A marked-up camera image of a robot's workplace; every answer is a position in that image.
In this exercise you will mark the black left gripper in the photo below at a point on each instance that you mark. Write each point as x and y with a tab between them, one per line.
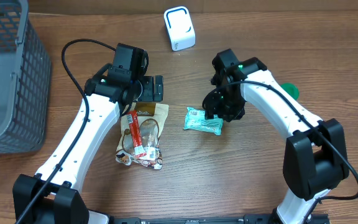
153	88

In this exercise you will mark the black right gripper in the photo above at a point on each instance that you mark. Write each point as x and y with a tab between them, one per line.
214	109

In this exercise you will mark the dried food snack bag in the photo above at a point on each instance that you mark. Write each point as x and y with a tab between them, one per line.
141	130

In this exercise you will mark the teal wet wipes pack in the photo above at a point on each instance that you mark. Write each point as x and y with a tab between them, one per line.
195	120

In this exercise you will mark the green lid glass jar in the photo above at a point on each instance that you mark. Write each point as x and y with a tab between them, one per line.
291	89

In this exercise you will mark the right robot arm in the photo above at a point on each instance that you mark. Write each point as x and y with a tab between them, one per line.
315	149

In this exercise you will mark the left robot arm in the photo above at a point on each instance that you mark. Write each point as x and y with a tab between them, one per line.
53	194

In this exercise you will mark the white barcode scanner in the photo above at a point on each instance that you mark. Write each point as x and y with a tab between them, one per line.
180	28

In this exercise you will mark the grey plastic mesh basket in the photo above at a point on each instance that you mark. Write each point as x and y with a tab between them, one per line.
25	77

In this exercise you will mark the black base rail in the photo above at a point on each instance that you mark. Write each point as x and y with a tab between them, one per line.
179	221

